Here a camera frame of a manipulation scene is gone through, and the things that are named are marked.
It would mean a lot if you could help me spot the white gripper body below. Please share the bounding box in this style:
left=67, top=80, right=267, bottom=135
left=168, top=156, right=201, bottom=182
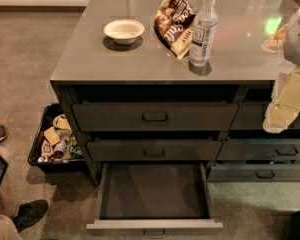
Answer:
left=263, top=66, right=300, bottom=133

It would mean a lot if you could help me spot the grey drawer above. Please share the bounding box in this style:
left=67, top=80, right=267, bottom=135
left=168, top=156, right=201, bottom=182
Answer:
left=231, top=102, right=300, bottom=130
left=208, top=164, right=300, bottom=182
left=87, top=140, right=221, bottom=161
left=72, top=102, right=238, bottom=131
left=217, top=139, right=300, bottom=161
left=86, top=162, right=223, bottom=240

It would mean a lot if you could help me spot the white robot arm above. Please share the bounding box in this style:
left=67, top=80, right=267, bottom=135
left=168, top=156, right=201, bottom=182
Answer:
left=262, top=7, right=300, bottom=134

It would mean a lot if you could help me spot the grey drawer cabinet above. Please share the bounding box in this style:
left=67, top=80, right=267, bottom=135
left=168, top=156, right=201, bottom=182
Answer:
left=51, top=0, right=300, bottom=179

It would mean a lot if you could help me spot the clear plastic water bottle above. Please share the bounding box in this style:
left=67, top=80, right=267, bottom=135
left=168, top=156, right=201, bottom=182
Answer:
left=190, top=0, right=218, bottom=67

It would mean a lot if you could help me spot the brown sea salt snack bag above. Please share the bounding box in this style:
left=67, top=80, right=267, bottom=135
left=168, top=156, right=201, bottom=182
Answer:
left=154, top=0, right=195, bottom=59

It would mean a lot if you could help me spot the white paper bowl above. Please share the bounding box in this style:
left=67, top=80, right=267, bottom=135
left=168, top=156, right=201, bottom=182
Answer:
left=103, top=19, right=144, bottom=45

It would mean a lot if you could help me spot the black bin of snacks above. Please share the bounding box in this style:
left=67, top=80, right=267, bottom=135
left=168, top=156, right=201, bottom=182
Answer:
left=28, top=104, right=87, bottom=173

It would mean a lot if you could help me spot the black shoe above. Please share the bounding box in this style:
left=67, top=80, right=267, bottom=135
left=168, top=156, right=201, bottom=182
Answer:
left=13, top=199, right=49, bottom=232

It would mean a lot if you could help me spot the tan trouser leg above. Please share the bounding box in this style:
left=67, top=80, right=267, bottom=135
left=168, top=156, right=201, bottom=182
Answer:
left=0, top=190, right=23, bottom=240

